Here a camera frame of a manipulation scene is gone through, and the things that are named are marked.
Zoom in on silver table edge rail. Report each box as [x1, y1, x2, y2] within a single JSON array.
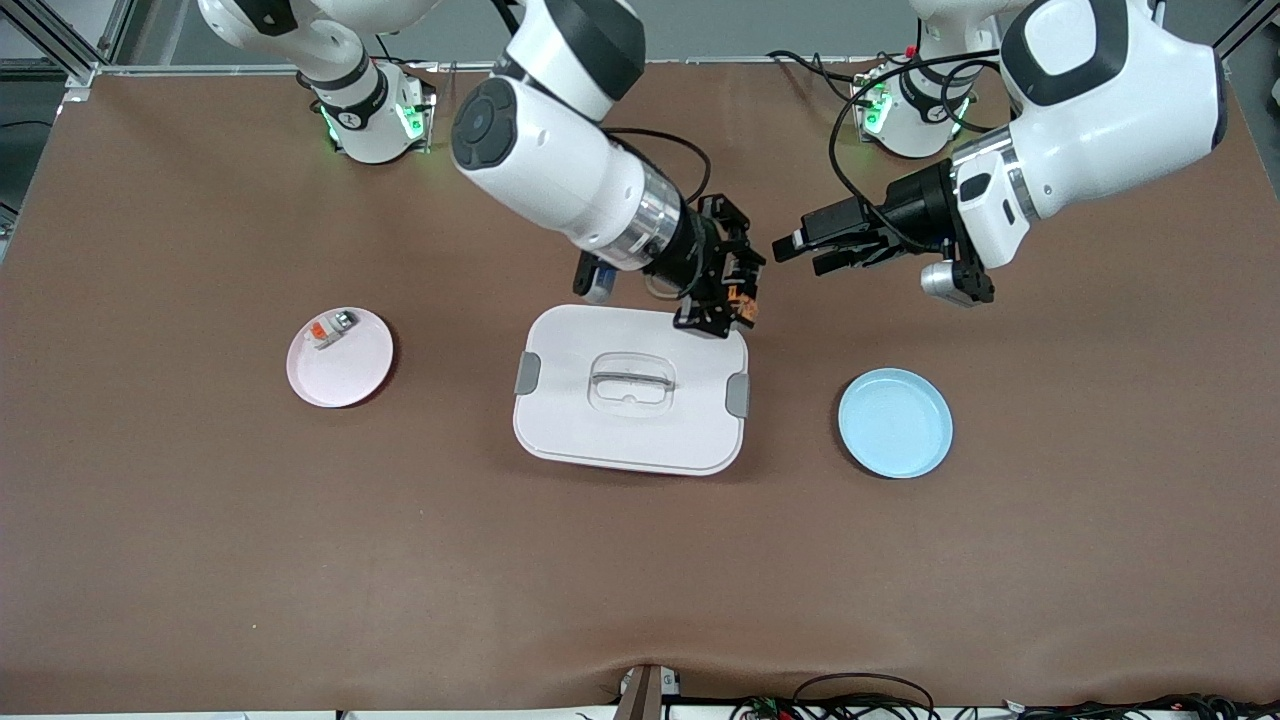
[[95, 55, 1001, 77]]

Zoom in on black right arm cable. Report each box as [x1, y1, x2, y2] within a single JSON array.
[[603, 127, 712, 207]]

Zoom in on aluminium frame post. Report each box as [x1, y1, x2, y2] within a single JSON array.
[[1205, 0, 1280, 141], [0, 0, 137, 89]]

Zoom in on white lidded plastic box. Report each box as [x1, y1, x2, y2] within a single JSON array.
[[512, 304, 751, 477]]

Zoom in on black cable bundle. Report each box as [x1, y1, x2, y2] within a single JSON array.
[[1000, 693, 1280, 720]]

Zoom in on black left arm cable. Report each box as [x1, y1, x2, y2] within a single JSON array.
[[827, 48, 1013, 251]]

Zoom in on white and orange switch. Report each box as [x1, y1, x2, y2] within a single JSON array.
[[305, 310, 359, 351]]

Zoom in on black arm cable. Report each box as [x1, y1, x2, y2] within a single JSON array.
[[603, 127, 712, 207], [827, 48, 1013, 251]]

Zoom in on grey box lid handle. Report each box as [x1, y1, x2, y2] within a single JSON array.
[[588, 371, 677, 393]]

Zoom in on brown camera mount bracket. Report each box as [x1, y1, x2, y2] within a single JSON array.
[[614, 663, 683, 720]]

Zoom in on black looped cable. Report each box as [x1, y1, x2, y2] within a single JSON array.
[[792, 672, 937, 720]]

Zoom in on pink round plate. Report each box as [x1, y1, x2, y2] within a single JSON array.
[[286, 306, 395, 409]]

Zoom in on light blue round plate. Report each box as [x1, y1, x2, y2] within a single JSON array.
[[837, 368, 954, 480]]

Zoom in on black left base cables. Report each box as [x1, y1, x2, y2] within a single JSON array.
[[767, 48, 886, 107]]

